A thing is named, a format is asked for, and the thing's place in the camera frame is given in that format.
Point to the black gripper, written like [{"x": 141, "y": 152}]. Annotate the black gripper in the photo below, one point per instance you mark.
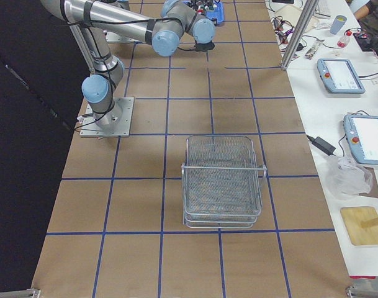
[{"x": 203, "y": 47}]

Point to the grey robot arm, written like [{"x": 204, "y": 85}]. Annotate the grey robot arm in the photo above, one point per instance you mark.
[{"x": 96, "y": 24}]

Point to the blue plastic tray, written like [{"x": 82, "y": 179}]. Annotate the blue plastic tray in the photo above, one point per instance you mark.
[{"x": 214, "y": 10}]

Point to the far teach pendant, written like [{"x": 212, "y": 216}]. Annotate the far teach pendant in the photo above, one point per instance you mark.
[{"x": 339, "y": 76}]

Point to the teach pendant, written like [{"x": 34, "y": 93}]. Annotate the teach pendant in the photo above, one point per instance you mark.
[
  {"x": 339, "y": 76},
  {"x": 362, "y": 135}
]

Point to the blue grey cup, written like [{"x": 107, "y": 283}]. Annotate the blue grey cup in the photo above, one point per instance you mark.
[{"x": 337, "y": 24}]

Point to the plastic water bottle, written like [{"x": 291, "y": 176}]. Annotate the plastic water bottle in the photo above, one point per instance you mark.
[{"x": 344, "y": 40}]

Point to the black power adapter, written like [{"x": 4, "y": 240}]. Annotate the black power adapter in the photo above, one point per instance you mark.
[{"x": 322, "y": 145}]

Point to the near teach pendant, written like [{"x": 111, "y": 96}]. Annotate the near teach pendant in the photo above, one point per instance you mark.
[{"x": 362, "y": 135}]

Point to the clear plastic bag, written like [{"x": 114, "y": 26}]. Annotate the clear plastic bag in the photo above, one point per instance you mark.
[{"x": 342, "y": 178}]

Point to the wooden board stand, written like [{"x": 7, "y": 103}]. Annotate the wooden board stand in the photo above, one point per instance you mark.
[{"x": 361, "y": 224}]

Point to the aluminium frame post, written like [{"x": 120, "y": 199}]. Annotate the aluminium frame post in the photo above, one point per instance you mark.
[{"x": 302, "y": 23}]

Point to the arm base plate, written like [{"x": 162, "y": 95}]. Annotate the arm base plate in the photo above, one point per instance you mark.
[{"x": 114, "y": 124}]

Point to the wire mesh shelf basket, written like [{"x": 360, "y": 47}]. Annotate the wire mesh shelf basket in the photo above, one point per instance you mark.
[{"x": 220, "y": 182}]

